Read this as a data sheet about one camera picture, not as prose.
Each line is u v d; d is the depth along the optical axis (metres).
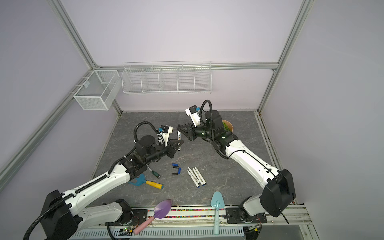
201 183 0.84
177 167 0.91
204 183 0.84
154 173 0.87
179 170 0.89
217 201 0.77
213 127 0.56
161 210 0.77
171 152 0.65
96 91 0.95
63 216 0.38
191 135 0.63
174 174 0.88
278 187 0.40
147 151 0.57
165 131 0.63
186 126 0.65
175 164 0.93
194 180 0.85
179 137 0.71
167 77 1.00
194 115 0.64
